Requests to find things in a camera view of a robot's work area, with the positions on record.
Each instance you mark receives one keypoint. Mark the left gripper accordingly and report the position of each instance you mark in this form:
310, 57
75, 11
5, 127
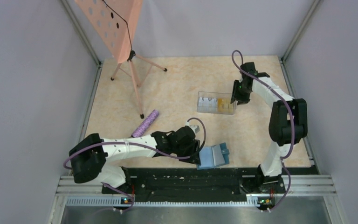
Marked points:
195, 158

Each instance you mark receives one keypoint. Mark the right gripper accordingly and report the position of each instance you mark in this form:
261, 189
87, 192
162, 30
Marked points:
236, 96

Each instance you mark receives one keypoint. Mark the blue leather card holder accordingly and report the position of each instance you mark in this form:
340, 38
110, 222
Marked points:
214, 156

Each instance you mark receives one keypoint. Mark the gold credit card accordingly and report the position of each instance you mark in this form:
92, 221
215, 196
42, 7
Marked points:
224, 106

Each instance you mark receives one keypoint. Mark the clear plastic card box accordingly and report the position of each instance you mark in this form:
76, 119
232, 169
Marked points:
216, 95

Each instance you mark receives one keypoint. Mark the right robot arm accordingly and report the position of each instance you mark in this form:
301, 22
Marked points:
288, 120

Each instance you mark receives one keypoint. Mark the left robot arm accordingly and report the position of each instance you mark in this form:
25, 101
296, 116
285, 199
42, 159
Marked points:
89, 159

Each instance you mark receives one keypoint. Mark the silver credit card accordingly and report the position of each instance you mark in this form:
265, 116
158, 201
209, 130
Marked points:
207, 105

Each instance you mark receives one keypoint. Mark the purple glitter microphone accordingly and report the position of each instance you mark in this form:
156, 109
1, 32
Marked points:
144, 126

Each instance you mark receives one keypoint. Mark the pink music stand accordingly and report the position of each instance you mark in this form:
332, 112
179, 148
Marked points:
116, 22

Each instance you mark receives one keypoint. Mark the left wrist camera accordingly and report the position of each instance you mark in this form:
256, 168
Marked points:
195, 128

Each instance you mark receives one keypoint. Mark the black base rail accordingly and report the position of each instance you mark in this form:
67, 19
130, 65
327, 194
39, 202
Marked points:
190, 185

